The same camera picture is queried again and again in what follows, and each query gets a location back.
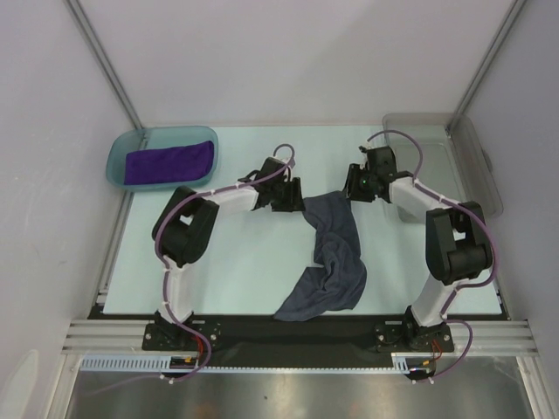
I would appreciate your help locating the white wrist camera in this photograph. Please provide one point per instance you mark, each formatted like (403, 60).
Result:
(287, 163)
(365, 156)

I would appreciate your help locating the clear grey plastic bin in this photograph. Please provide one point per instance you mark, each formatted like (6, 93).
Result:
(455, 164)

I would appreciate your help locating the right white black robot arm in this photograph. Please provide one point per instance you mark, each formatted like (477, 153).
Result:
(459, 251)

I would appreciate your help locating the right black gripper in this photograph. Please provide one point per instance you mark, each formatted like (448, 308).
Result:
(354, 184)

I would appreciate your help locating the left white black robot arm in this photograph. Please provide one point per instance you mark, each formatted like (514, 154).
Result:
(183, 231)

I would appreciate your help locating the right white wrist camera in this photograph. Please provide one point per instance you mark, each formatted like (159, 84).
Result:
(365, 156)

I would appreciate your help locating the purple towel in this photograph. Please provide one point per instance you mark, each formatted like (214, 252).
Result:
(169, 165)

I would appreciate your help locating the light blue cable duct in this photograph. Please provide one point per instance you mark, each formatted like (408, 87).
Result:
(184, 364)

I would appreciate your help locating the aluminium corner post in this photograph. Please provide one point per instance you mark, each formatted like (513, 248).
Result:
(95, 46)
(506, 27)

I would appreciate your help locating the teal plastic bin lid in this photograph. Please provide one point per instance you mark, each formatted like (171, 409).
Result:
(154, 138)

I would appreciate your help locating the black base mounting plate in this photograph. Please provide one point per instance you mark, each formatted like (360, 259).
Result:
(252, 355)

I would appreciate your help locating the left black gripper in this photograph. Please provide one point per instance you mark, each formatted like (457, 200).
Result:
(294, 200)

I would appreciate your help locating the dark blue grey towel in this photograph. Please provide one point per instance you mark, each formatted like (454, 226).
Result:
(338, 277)

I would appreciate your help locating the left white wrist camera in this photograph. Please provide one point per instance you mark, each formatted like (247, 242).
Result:
(287, 163)

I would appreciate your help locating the left aluminium corner post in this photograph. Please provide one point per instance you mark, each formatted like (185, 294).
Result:
(95, 46)

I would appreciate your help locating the right aluminium corner post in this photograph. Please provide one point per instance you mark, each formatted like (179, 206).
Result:
(506, 27)

